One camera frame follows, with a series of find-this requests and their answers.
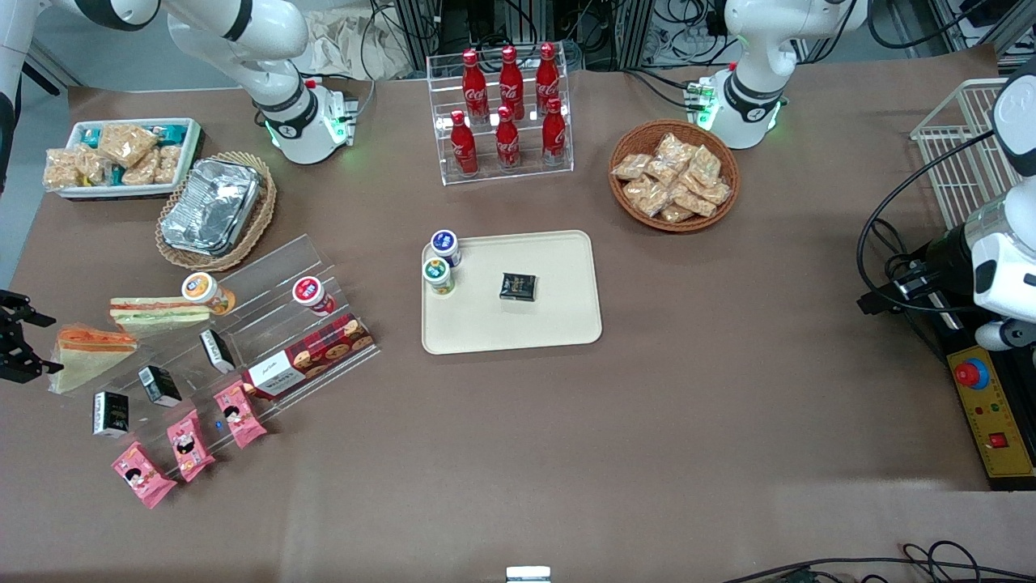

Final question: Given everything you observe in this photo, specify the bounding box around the clear acrylic bottle rack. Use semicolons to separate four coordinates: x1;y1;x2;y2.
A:
427;50;574;187

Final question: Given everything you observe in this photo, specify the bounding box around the orange-filling sandwich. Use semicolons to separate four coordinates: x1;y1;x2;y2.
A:
47;324;139;395

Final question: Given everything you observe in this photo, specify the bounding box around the black base cable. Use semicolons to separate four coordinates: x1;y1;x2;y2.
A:
619;69;701;110
344;49;379;122

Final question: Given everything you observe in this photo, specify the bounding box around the red plaid cookie box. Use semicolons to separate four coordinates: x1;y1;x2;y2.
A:
241;314;377;400

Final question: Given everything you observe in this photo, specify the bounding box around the clear acrylic tiered shelf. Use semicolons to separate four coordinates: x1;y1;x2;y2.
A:
50;233;381;454

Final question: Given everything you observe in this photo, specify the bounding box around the blue-lid gum bottle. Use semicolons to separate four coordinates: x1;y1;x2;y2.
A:
430;229;463;268

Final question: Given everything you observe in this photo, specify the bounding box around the black floor cable bundle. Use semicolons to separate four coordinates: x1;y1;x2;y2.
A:
720;541;1036;583

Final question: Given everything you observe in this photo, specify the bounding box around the wrapped lettuce sandwich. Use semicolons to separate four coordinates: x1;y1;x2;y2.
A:
109;296;211;338

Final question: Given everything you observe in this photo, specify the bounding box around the brown table cover sheet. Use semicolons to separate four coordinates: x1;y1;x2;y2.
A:
0;45;1036;583

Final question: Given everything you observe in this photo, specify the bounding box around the yellow emergency stop control box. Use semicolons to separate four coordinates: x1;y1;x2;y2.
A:
945;344;1036;492

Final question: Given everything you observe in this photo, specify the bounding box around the pink cartoon snack packet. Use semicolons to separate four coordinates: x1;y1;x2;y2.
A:
111;441;177;510
166;409;217;484
213;381;268;450

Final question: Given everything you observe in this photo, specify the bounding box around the oval wicker basket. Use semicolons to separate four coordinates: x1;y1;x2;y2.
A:
155;151;278;272

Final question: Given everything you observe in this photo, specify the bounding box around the red cola bottle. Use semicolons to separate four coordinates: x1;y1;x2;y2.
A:
495;105;521;172
461;49;489;122
536;42;561;106
499;45;525;114
450;110;480;177
541;97;567;167

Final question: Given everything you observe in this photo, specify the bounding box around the green-lid gum bottle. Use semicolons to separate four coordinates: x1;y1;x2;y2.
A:
422;257;455;296

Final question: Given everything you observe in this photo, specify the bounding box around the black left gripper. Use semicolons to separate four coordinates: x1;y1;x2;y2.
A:
893;227;982;314

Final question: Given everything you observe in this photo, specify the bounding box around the white rectangular snack tray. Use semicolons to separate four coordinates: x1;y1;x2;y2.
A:
45;118;203;201

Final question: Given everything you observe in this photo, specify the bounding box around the aluminium frame rack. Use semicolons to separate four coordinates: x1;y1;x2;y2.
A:
372;0;729;74

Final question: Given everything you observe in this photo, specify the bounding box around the orange-lid gum bottle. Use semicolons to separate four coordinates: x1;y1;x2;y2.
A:
181;272;237;317

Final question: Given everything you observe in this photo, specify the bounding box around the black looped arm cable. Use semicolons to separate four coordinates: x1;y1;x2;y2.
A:
856;130;998;318

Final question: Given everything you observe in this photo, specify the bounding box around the aluminium foil tray stack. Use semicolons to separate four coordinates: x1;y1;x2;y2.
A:
160;159;261;258

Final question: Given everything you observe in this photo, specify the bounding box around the round brown wicker basket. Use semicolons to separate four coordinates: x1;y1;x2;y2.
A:
608;120;741;234

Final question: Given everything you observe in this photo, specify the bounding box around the crumpled white plastic sheet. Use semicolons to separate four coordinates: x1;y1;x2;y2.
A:
308;8;414;80

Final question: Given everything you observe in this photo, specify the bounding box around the red-lid gum bottle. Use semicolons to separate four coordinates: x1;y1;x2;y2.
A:
292;276;338;317

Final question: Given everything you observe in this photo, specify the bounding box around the beige plastic tray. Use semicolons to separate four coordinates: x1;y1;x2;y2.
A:
421;230;604;355

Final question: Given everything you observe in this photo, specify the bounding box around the grey metal bar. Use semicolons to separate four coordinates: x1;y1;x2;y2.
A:
20;58;64;98

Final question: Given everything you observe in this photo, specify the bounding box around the white wire basket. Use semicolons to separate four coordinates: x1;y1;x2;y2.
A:
911;79;1013;232

